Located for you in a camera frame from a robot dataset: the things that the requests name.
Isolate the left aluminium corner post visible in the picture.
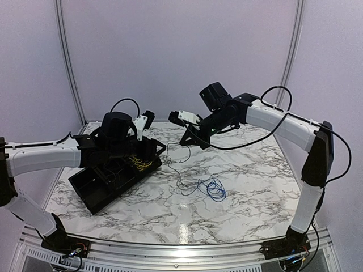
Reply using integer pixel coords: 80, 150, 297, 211
54, 0, 87, 126

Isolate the black compartment tray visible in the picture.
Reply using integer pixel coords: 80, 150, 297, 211
68, 158, 162, 215

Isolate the yellow cable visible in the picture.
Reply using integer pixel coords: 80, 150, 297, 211
129, 157, 155, 172

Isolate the aluminium front frame rail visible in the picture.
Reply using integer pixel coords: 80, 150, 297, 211
9, 226, 341, 271

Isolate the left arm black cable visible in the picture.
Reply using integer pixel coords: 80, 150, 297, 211
0, 98, 141, 151

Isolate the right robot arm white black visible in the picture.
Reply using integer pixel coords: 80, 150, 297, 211
176, 82, 334, 240

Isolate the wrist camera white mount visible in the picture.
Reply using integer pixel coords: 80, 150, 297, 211
133, 110, 155, 141
168, 110, 202, 126

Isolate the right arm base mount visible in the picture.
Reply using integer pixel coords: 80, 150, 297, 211
259, 221, 313, 260

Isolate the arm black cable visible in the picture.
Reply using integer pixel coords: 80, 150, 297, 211
187, 86, 352, 185
0, 98, 141, 151

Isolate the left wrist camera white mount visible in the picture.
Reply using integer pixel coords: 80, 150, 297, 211
133, 110, 155, 141

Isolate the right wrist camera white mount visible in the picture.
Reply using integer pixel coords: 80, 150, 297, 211
168, 110, 202, 126

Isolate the blue cable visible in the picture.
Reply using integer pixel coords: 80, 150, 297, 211
181, 177, 227, 202

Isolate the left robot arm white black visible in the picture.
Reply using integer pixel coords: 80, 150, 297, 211
1, 110, 166, 245

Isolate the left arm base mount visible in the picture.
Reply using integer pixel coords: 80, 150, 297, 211
41, 232, 91, 258

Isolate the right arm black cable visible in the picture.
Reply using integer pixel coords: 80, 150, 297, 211
187, 86, 352, 185

